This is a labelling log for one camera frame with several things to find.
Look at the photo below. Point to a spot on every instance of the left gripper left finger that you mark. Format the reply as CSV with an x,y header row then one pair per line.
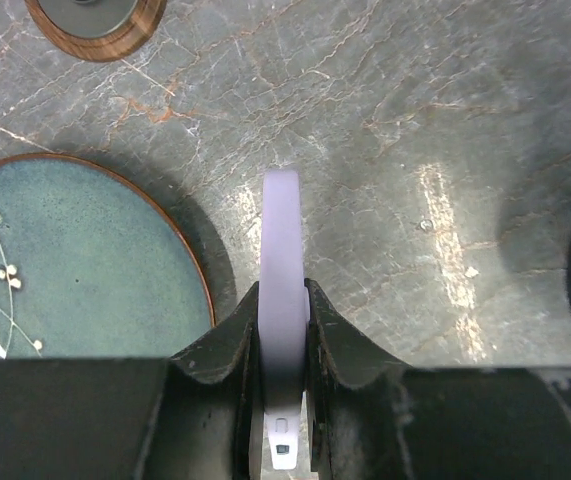
x,y
196,415

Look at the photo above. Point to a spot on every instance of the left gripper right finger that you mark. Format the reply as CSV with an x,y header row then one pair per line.
x,y
373,416

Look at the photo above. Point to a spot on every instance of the lavender case phone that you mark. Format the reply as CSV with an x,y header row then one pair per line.
x,y
283,314

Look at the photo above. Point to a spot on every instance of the teal ceramic plate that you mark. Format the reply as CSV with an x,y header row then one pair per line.
x,y
91,266

